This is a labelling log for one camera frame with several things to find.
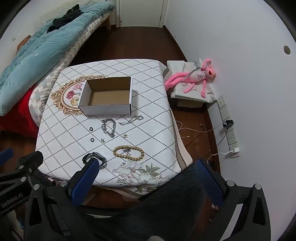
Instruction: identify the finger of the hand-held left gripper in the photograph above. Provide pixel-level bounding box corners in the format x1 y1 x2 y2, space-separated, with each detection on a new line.
0 148 14 165
0 151 44 184

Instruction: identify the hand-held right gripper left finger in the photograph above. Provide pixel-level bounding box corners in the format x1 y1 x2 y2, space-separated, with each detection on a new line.
23 159 101 241

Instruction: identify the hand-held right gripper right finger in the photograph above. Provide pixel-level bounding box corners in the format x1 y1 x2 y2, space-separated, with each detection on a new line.
194 159 271 241

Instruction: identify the black smart band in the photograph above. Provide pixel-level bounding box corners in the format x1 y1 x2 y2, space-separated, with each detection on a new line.
82 152 107 167

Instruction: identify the thick silver chain bracelet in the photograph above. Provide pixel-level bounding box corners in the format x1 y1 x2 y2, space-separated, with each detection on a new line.
101 119 116 138

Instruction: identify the wooden bead bracelet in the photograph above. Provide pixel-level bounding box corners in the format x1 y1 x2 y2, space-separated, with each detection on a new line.
112 145 145 161

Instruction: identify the cardboard box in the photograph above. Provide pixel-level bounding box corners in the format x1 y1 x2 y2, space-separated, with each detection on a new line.
78 76 133 116

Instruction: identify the thin silver chain bracelet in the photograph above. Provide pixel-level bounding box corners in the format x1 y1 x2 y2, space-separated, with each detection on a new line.
118 115 144 126

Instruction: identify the red cloth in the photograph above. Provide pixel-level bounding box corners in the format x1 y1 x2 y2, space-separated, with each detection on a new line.
0 89 40 139

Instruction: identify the beige under cloth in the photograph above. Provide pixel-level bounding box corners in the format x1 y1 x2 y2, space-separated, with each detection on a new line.
171 109 193 168

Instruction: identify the pink plush toy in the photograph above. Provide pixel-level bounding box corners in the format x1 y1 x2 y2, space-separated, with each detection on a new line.
165 58 218 98

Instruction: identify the bed with blue duvet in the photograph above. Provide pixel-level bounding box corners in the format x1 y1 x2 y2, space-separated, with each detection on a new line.
0 0 116 116

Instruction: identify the brown pillow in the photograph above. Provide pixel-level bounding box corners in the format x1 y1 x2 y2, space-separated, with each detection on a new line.
17 35 31 50

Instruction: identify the black clothing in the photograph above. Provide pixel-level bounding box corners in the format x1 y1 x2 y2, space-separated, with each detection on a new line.
47 6 84 33

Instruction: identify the white door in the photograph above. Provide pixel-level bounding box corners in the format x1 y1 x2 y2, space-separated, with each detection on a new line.
119 0 163 28

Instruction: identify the white wall socket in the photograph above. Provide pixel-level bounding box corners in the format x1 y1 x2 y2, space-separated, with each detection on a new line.
225 128 237 146
229 147 241 159

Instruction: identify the black charger cable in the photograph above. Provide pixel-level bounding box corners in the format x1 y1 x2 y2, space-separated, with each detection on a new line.
216 125 228 147

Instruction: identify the white floor cable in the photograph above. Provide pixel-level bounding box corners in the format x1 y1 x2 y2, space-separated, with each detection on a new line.
176 120 222 139

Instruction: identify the grey wall switch panel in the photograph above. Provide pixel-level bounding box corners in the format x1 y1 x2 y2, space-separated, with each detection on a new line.
217 95 231 121

